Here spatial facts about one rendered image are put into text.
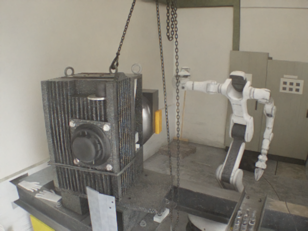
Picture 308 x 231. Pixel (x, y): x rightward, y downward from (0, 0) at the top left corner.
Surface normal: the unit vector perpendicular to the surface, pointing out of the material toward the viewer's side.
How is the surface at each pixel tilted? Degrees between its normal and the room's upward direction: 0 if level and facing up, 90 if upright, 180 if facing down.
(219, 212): 90
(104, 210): 90
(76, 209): 90
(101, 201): 90
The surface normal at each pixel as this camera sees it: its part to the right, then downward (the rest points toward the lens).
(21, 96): 0.87, 0.14
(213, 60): -0.50, 0.23
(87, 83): -0.30, 0.25
